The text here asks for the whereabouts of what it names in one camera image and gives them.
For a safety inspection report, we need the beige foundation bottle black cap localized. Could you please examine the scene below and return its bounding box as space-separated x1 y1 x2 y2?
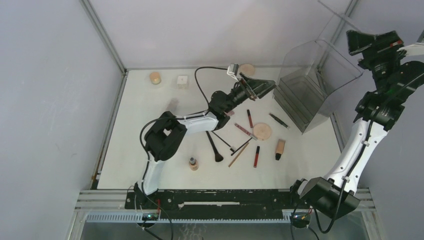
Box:
275 139 286 161

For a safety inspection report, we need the red black liquid lipstick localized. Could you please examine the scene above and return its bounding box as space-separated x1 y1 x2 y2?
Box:
253 145 261 168

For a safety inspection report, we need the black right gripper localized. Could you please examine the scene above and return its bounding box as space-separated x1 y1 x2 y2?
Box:
347 29 412 93

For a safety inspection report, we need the thin black angled brush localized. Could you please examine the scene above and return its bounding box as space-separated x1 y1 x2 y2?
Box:
212 131 236 153

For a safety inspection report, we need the red glitter lip gloss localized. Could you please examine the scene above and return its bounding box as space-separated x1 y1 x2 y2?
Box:
234 123 258 140

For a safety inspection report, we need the round beige sponge far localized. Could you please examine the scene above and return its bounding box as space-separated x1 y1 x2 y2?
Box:
239 63 256 77

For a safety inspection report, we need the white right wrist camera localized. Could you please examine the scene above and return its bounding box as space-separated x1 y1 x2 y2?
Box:
397 32 424 56

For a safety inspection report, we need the dark green lipstick pencil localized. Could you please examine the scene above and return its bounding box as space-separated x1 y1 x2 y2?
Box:
269 113 290 129

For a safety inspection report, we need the white cube box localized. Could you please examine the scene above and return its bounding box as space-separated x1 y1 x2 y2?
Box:
176 75 189 90

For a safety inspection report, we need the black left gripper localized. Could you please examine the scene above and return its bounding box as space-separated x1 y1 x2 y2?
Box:
222 72 276 114

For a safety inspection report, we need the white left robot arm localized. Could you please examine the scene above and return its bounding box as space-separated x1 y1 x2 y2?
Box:
136 73 276 209

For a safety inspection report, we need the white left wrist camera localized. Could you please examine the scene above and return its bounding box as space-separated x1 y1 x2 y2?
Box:
226 63 239 82

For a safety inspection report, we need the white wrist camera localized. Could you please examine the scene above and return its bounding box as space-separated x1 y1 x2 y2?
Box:
226 63 239 82
397 32 424 56

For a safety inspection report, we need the peach foundation bottle silver pump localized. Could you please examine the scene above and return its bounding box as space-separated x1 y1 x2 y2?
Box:
189 157 199 171

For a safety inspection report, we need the clear acrylic makeup organizer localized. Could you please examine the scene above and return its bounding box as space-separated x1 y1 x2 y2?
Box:
273 39 363 134

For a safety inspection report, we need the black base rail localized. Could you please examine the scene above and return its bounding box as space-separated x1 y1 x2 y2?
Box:
124 189 300 221

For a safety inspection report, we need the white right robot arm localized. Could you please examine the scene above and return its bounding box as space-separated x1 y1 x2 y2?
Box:
289 30 424 220

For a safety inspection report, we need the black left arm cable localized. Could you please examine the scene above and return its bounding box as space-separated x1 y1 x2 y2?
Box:
139 66 233 186

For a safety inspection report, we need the orange-red lip gloss tube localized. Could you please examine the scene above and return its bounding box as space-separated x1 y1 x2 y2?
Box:
246 109 254 129

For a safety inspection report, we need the gold slim pencil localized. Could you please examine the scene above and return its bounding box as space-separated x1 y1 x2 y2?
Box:
228 142 249 168

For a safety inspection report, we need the large black powder brush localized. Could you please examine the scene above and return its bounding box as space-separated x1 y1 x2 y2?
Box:
206 131 224 163

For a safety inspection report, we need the black slim liner brush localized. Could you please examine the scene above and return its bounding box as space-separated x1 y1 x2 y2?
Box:
231 137 253 156

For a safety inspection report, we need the clear plastic bottle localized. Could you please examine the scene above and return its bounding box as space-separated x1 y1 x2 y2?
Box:
165 98 179 114

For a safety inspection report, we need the round beige powder puff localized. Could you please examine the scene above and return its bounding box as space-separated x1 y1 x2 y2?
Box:
252 123 272 141

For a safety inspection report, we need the round tan jar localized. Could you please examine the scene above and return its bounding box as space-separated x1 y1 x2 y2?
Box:
149 71 162 85

